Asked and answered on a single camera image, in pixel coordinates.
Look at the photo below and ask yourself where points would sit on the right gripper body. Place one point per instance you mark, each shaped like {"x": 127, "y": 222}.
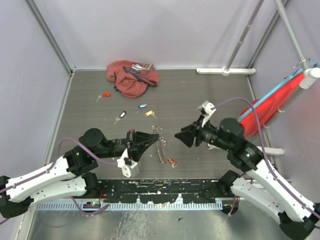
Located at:
{"x": 207, "y": 134}

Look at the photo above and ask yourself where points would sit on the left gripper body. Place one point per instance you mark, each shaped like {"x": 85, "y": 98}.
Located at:
{"x": 130, "y": 143}

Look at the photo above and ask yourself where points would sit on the key with red white tag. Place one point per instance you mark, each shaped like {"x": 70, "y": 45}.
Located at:
{"x": 172, "y": 162}

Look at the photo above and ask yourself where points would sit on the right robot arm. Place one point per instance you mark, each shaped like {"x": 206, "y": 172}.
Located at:
{"x": 296, "y": 215}

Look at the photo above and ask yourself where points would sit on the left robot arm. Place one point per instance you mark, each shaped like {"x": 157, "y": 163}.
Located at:
{"x": 70, "y": 174}

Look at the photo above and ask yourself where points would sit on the key with black tag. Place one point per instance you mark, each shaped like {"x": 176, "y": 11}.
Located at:
{"x": 119, "y": 117}

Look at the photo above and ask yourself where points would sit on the key with yellow tag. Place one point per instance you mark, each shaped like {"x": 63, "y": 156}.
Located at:
{"x": 150, "y": 113}

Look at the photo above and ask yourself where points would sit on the key with blue tag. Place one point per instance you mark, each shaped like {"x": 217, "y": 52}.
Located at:
{"x": 142, "y": 106}

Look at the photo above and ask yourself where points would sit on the red crumpled shirt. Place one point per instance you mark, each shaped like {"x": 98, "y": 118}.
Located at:
{"x": 132, "y": 78}

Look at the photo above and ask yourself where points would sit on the white rack base bar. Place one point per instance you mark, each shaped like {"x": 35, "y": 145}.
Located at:
{"x": 226, "y": 71}

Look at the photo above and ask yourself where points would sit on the red cloth on hanger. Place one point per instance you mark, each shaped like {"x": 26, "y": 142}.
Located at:
{"x": 268, "y": 109}

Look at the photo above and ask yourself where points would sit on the grey rack pole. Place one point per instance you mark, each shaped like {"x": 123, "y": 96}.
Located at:
{"x": 244, "y": 34}

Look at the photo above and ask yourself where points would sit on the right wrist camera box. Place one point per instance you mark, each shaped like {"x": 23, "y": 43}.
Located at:
{"x": 207, "y": 109}

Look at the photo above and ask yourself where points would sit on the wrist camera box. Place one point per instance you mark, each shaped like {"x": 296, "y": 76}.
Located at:
{"x": 207, "y": 109}
{"x": 129, "y": 168}

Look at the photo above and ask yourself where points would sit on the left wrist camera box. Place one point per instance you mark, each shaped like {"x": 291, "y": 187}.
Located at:
{"x": 129, "y": 168}

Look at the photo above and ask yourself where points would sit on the white slotted cable duct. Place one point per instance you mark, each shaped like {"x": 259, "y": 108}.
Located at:
{"x": 69, "y": 205}

